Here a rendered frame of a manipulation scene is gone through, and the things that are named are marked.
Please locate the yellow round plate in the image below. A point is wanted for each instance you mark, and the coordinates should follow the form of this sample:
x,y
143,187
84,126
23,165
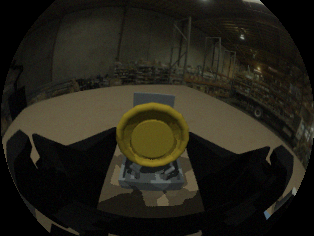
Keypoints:
x,y
152,134

